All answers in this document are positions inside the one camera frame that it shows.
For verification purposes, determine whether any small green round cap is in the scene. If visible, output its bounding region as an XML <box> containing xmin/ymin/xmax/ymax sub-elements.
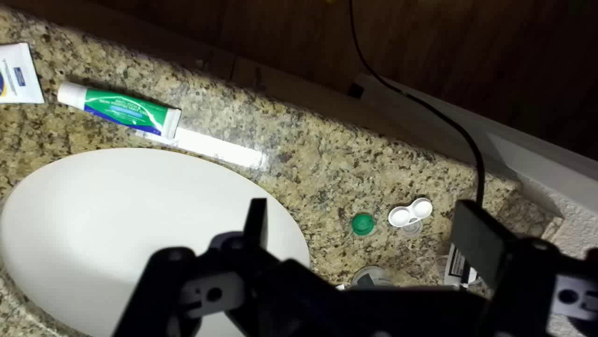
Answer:
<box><xmin>349</xmin><ymin>211</ymin><xmax>379</xmax><ymax>239</ymax></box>

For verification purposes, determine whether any black power cable with plug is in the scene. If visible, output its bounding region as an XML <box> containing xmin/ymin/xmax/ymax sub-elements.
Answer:
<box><xmin>345</xmin><ymin>0</ymin><xmax>487</xmax><ymax>208</ymax></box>

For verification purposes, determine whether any green white toothpaste tube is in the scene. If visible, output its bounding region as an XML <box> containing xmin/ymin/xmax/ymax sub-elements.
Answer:
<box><xmin>56</xmin><ymin>80</ymin><xmax>269</xmax><ymax>170</ymax></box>

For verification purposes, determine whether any white oval sink basin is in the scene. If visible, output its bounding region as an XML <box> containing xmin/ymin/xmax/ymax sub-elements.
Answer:
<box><xmin>0</xmin><ymin>146</ymin><xmax>312</xmax><ymax>337</ymax></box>

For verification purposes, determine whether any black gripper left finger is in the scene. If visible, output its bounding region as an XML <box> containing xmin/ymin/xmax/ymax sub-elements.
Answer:
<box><xmin>114</xmin><ymin>196</ymin><xmax>338</xmax><ymax>337</ymax></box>

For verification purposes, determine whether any white contact lens case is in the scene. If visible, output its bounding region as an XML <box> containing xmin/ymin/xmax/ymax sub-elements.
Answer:
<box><xmin>386</xmin><ymin>195</ymin><xmax>435</xmax><ymax>230</ymax></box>

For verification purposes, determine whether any white printed paper tag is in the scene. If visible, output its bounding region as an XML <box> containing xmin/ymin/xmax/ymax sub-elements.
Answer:
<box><xmin>444</xmin><ymin>241</ymin><xmax>482</xmax><ymax>288</ymax></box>

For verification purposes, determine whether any white blue lotion tube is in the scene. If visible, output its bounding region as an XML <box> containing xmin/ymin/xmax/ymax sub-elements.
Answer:
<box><xmin>0</xmin><ymin>41</ymin><xmax>46</xmax><ymax>107</ymax></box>

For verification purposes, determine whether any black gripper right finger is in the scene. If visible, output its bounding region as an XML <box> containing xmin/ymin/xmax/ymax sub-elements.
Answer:
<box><xmin>450</xmin><ymin>200</ymin><xmax>598</xmax><ymax>337</ymax></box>

